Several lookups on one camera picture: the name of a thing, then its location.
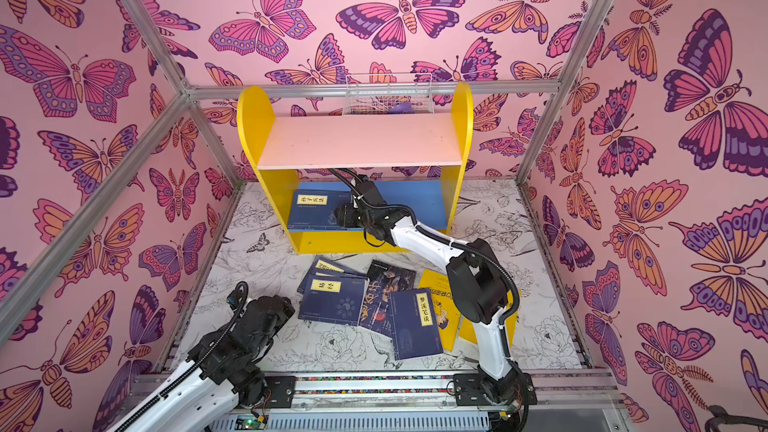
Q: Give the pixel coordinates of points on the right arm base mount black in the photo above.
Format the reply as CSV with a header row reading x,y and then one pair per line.
x,y
479,389

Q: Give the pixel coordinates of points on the yellow book with orange figure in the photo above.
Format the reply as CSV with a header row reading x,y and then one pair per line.
x,y
446,313

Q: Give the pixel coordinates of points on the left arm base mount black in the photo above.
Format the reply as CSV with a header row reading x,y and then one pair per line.
x,y
268,392

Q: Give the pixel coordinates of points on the yellow book with cartoon face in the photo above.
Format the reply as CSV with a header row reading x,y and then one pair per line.
x,y
467,329

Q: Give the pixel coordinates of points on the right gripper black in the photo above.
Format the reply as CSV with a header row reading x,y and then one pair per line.
x,y
346,215

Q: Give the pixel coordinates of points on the aluminium rail front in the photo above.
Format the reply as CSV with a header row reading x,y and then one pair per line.
x,y
315,391

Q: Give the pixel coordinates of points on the green circuit board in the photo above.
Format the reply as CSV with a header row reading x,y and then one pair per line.
x,y
250,422

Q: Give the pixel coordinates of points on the clear wire basket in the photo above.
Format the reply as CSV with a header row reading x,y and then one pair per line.
x,y
387,93

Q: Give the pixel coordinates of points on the blue book Sunzi Bingfa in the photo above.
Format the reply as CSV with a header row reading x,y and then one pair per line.
x,y
314,210

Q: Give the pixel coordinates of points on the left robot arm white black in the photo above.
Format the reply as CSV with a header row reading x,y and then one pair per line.
x,y
220,373

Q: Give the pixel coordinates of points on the blue book Yijing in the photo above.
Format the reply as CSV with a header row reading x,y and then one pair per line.
x,y
333,299

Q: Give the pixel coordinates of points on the blue book Mengxi Bitan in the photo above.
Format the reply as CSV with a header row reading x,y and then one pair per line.
x,y
415,332

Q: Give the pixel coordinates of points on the dark illustrated cover book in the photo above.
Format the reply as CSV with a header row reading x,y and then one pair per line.
x,y
384,280

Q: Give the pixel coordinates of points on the blue book bottom of fan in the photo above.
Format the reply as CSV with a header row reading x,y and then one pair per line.
x,y
325,267

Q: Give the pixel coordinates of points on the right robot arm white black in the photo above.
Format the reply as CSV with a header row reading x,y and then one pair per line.
x,y
482,290

